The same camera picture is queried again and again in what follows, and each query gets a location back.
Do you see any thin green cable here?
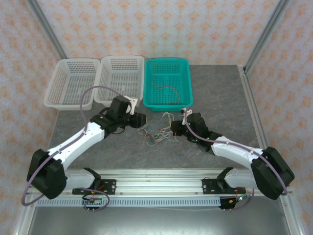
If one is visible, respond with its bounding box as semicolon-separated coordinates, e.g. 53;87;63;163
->
146;136;167;147
144;124;162;147

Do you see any thin white cable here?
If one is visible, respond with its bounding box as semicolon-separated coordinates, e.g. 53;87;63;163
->
153;129;180;143
162;111;177;125

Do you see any bundle of coloured wires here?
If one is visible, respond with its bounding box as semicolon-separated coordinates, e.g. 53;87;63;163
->
137;127;178;145

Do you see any thin red cable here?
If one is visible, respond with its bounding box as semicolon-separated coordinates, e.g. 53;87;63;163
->
146;57;183;105

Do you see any white perforated plastic basket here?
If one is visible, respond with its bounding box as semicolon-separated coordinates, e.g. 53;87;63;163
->
43;58;101;111
93;55;145;108

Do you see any teal perforated plastic basket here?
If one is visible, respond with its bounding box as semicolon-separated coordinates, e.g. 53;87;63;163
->
143;57;194;112

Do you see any small circuit board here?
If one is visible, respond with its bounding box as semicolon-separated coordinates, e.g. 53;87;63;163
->
82;195;103;209
220;195;247;211

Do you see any grey metal sheet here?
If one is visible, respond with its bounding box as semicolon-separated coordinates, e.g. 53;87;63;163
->
26;206;291;235

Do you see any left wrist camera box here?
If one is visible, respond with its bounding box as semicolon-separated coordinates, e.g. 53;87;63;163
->
123;96;141;115

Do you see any aluminium mounting rail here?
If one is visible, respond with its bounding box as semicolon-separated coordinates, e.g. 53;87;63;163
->
25;168;293;198

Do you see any aluminium table edge rail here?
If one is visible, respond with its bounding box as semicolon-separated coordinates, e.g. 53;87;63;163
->
239;65;269;150

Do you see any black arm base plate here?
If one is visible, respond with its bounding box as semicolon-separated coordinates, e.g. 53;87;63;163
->
202;178;237;195
72;179;117;195

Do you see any slotted grey cable duct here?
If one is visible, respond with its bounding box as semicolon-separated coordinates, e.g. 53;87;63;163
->
36;197;247;208

